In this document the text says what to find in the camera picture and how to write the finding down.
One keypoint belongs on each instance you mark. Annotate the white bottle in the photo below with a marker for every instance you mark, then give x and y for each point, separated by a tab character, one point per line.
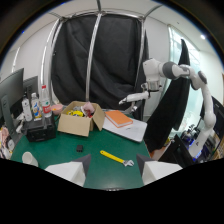
26	110

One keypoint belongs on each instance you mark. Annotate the white laptop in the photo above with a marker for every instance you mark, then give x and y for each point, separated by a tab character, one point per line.
128	130

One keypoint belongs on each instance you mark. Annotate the black equipment box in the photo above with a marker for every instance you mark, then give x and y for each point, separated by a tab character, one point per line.
41	128

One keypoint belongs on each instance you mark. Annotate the red-label water bottle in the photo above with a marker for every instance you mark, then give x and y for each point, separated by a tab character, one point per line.
45	102

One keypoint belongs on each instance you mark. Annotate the open cardboard box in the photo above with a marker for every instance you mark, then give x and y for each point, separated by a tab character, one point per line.
80	122

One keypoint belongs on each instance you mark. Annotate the small black block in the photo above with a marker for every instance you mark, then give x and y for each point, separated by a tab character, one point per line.
79	148

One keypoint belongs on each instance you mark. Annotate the white paper cup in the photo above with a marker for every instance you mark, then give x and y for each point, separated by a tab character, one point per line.
30	158

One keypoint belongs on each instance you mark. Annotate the black cloth on stand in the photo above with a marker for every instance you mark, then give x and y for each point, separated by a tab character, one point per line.
171	106

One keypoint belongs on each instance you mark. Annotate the yellow-label bottle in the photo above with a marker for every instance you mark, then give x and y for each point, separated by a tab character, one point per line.
36	107

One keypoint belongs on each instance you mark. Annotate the white robotic hand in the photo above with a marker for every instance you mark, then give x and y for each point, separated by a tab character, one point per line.
135	97

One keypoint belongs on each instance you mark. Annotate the black computer monitor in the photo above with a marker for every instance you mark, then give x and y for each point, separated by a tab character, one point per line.
10	96

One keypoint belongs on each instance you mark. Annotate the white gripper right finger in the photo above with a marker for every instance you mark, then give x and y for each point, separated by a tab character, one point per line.
154	169

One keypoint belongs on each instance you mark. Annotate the black backdrop curtain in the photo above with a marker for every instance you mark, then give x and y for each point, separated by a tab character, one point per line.
100	60

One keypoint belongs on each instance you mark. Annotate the pink bowl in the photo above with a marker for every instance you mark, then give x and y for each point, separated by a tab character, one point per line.
57	108

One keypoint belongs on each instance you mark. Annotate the yellow toy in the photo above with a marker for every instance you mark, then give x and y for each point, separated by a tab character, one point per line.
76	113

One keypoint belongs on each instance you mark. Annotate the orange book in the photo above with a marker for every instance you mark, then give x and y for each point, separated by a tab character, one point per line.
118	118

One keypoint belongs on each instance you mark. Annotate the dark monitor behind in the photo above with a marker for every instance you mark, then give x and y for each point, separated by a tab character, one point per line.
30	87

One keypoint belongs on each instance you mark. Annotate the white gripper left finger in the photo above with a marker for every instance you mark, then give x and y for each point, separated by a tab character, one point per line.
71	171

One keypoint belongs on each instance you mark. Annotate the pink plush toy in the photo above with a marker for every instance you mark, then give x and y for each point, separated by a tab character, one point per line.
89	108

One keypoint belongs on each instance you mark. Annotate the metal frame pole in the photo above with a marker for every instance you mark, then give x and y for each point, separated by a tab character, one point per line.
91	56

